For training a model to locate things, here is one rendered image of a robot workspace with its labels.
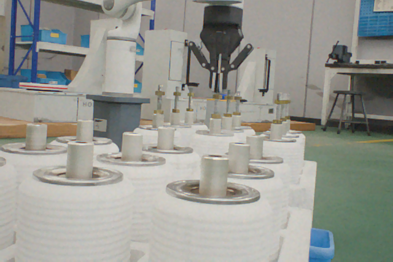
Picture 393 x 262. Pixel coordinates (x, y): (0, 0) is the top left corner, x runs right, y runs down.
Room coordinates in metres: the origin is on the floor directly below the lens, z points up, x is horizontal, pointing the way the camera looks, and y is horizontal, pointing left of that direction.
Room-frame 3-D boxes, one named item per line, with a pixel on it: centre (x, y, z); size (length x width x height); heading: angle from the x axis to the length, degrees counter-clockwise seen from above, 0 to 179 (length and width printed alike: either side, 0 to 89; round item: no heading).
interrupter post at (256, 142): (0.61, -0.07, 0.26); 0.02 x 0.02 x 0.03
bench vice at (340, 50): (5.52, -1.56, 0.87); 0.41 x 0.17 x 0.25; 138
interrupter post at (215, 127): (0.94, -0.04, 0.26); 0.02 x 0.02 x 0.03
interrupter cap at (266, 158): (0.61, -0.07, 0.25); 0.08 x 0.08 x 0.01
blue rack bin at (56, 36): (6.11, 1.97, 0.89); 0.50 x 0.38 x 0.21; 49
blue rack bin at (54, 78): (6.10, 1.95, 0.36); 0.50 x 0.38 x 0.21; 49
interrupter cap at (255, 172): (0.50, -0.05, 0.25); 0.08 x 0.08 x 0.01
